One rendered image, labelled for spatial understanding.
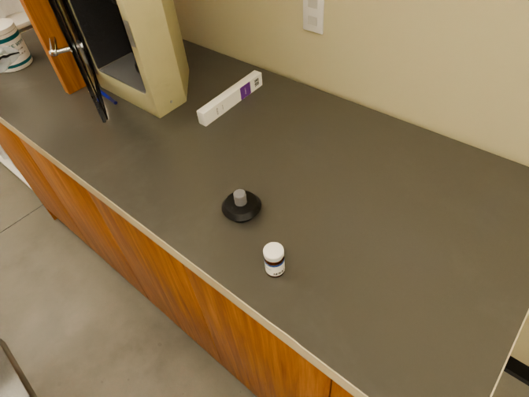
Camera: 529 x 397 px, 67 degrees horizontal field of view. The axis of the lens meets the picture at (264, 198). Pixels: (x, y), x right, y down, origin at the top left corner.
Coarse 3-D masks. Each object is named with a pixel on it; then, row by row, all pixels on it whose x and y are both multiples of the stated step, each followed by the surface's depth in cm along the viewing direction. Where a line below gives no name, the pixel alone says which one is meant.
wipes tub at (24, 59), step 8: (0, 24) 142; (8, 24) 142; (0, 32) 139; (8, 32) 141; (16, 32) 144; (0, 40) 140; (8, 40) 142; (16, 40) 144; (16, 48) 145; (24, 48) 149; (0, 56) 144; (24, 56) 149; (16, 64) 147; (24, 64) 150
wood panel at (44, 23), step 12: (24, 0) 113; (36, 0) 115; (36, 12) 116; (48, 12) 119; (36, 24) 118; (48, 24) 120; (48, 36) 122; (60, 36) 124; (48, 48) 123; (60, 60) 128; (72, 60) 131; (60, 72) 129; (72, 72) 132; (72, 84) 134; (84, 84) 137
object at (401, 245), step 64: (192, 64) 143; (64, 128) 122; (128, 128) 119; (192, 128) 117; (256, 128) 115; (320, 128) 113; (384, 128) 111; (128, 192) 101; (192, 192) 99; (256, 192) 98; (320, 192) 96; (384, 192) 95; (448, 192) 93; (512, 192) 92; (192, 256) 86; (256, 256) 85; (320, 256) 84; (384, 256) 83; (448, 256) 81; (512, 256) 80; (256, 320) 79; (320, 320) 74; (384, 320) 73; (448, 320) 72; (512, 320) 72; (384, 384) 66; (448, 384) 65
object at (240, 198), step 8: (240, 192) 89; (248, 192) 93; (224, 200) 92; (232, 200) 91; (240, 200) 88; (248, 200) 91; (256, 200) 91; (224, 208) 90; (232, 208) 90; (240, 208) 90; (248, 208) 89; (256, 208) 90; (232, 216) 89; (240, 216) 88; (248, 216) 89
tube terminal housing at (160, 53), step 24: (120, 0) 97; (144, 0) 101; (168, 0) 115; (144, 24) 104; (168, 24) 111; (144, 48) 107; (168, 48) 113; (144, 72) 111; (168, 72) 117; (120, 96) 131; (144, 96) 119; (168, 96) 120
